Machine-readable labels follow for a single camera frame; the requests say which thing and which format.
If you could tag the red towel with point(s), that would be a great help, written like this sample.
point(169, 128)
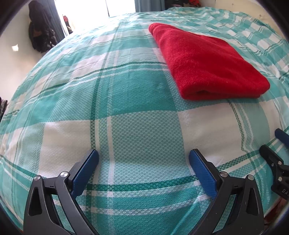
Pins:
point(207, 61)

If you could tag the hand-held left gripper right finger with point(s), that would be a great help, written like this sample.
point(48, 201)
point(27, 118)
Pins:
point(203, 174)

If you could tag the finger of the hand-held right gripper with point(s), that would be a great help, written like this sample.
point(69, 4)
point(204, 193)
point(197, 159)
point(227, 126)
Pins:
point(269, 154)
point(283, 136)

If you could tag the glass balcony door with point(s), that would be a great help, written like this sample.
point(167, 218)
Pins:
point(90, 11)

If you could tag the blue curtain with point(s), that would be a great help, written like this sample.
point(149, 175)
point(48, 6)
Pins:
point(149, 3)
point(60, 24)

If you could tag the white wall switch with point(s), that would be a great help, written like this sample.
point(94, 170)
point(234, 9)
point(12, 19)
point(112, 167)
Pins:
point(15, 47)

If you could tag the teal plaid blanket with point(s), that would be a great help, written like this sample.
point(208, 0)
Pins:
point(126, 108)

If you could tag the pile of dark clothes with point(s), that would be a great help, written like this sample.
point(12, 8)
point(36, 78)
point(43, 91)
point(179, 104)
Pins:
point(187, 2)

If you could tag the cream padded headboard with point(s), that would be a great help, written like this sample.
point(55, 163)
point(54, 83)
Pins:
point(248, 11)

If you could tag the clothes beside balcony door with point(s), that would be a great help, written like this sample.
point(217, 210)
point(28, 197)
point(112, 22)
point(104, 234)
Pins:
point(67, 23)

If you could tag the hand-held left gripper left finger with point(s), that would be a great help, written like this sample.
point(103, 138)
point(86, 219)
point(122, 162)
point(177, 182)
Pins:
point(84, 174)

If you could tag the dark hanging coats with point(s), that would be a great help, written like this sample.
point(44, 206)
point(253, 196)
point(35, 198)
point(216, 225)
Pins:
point(41, 31)

